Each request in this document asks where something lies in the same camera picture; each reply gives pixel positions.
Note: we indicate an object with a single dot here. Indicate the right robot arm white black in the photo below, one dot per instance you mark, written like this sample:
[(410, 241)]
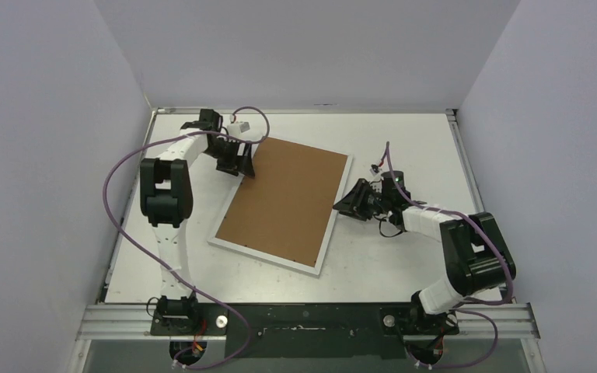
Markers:
[(475, 253)]

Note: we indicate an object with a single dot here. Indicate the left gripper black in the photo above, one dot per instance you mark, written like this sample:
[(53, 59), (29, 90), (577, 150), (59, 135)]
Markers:
[(237, 164)]

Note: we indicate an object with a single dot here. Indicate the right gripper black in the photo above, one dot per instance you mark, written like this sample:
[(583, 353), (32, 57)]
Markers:
[(362, 201)]

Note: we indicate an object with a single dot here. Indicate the aluminium front rail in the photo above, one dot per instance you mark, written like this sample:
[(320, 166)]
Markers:
[(132, 322)]

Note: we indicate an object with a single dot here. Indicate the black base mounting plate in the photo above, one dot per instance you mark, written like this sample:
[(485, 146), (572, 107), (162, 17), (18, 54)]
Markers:
[(298, 330)]

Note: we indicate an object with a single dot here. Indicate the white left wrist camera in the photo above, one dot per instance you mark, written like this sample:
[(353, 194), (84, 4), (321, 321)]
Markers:
[(239, 129)]

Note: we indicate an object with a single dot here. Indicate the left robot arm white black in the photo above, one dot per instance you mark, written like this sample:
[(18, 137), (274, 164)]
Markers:
[(167, 201)]

